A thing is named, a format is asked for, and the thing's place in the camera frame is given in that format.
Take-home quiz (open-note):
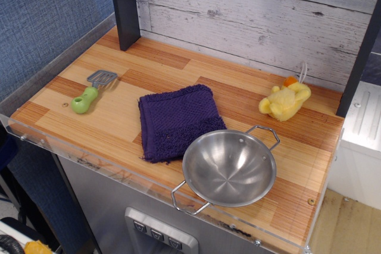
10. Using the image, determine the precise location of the green handled toy spatula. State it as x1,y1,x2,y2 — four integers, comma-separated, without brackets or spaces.
71,70,118,114

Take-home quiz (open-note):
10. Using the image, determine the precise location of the silver metal bowl with handles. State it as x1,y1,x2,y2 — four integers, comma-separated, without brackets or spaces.
171,126,277,215

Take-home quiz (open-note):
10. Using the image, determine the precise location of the silver button control panel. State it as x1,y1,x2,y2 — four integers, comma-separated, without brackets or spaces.
124,207,199,253

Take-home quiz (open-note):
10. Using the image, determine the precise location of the white side counter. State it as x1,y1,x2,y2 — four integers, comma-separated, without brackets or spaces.
327,81,380,209

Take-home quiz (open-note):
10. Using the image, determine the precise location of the dark frame post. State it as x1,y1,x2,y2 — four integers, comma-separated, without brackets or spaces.
113,0,140,51
336,0,380,118

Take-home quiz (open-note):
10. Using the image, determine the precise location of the dark right frame post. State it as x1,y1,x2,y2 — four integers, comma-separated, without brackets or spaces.
336,0,380,118

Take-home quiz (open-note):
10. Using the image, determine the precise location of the yellow plush duck toy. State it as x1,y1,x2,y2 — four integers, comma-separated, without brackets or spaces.
258,61,311,122

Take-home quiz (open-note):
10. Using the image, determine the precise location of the yellow object at corner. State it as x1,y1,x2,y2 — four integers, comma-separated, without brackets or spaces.
24,240,53,254

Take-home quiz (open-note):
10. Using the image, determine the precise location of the clear acrylic edge guard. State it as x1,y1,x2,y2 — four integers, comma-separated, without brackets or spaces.
1,111,342,253

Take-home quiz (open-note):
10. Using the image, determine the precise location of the purple folded towel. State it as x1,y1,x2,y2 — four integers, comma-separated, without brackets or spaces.
138,84,226,163

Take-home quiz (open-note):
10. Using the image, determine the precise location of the dark left frame post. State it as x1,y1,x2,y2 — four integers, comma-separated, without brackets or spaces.
113,0,140,51

